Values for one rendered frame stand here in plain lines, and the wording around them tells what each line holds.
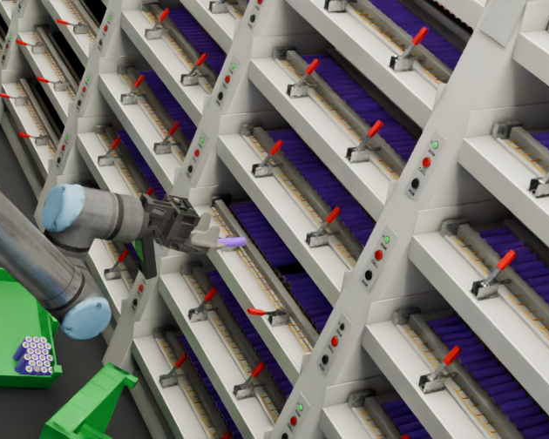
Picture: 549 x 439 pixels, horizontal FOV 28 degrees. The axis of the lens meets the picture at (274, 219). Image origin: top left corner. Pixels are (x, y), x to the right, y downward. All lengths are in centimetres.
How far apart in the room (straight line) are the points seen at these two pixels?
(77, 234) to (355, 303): 52
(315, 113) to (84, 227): 54
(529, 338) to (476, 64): 46
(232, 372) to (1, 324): 66
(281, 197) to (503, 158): 63
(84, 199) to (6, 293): 87
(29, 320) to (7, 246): 100
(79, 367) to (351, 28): 118
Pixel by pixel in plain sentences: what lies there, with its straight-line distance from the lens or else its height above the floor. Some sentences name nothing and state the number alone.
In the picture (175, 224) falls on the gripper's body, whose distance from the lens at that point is 209.
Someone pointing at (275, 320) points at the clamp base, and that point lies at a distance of 222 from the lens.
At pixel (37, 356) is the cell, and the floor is 8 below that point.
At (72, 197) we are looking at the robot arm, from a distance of 199.
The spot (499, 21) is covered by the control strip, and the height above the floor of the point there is 131.
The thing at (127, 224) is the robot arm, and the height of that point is 69.
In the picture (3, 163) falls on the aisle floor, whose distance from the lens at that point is 367.
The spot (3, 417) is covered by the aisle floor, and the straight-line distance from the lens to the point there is 260.
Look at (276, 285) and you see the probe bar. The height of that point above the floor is 58.
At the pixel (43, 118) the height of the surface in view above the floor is 19.
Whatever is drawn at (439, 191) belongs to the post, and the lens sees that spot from 187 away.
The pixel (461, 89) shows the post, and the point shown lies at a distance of 185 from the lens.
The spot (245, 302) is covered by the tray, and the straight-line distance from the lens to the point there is 231.
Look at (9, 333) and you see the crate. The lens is 276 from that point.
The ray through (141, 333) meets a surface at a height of 17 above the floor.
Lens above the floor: 160
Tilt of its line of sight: 24 degrees down
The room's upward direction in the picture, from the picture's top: 25 degrees clockwise
